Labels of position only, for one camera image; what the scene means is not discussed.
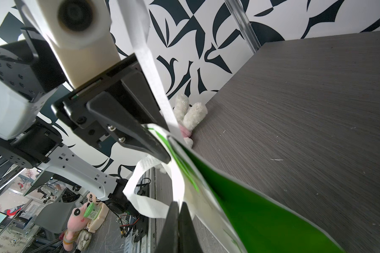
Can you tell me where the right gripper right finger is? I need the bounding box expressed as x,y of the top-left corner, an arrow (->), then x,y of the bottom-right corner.
178,202 -> 203,253

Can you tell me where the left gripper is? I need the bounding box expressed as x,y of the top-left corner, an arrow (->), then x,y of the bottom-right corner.
52,54 -> 171,163

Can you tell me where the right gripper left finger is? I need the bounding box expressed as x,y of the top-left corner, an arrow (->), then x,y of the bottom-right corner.
155,201 -> 179,253

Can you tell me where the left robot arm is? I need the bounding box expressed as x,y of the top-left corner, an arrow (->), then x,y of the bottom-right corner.
0,27 -> 171,208

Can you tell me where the white teddy bear pink shirt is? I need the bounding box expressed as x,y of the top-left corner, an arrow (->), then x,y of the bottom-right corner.
173,94 -> 208,148

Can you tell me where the pink plush toy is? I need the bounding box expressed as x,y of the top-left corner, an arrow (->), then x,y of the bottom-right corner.
63,202 -> 90,252

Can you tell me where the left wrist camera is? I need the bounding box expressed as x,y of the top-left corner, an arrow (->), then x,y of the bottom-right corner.
20,1 -> 120,89

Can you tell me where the aluminium frame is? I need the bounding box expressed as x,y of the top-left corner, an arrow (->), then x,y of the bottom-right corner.
224,0 -> 261,54

